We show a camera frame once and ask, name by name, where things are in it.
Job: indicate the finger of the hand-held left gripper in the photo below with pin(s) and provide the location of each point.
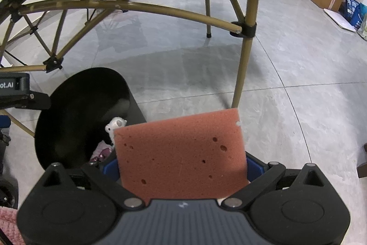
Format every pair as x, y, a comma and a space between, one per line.
34, 101
4, 121

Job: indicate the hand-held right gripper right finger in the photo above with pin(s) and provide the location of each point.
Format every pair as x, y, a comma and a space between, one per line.
255, 170

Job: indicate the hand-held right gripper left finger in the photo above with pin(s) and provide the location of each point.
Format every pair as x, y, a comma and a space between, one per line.
110, 171

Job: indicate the black trash bin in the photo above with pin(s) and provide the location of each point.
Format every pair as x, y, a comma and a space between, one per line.
71, 118

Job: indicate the white plush toy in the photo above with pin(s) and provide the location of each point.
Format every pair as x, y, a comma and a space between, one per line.
116, 126

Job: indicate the brown box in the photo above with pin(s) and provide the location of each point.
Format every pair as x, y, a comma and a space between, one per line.
177, 156

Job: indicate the pink fluffy rug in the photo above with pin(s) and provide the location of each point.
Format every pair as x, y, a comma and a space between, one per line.
10, 227

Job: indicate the white flat board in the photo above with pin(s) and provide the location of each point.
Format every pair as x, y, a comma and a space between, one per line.
339, 19

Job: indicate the white green bag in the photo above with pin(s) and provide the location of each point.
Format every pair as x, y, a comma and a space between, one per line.
363, 28

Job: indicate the blue printed bag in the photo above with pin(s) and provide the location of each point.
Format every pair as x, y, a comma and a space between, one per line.
354, 11

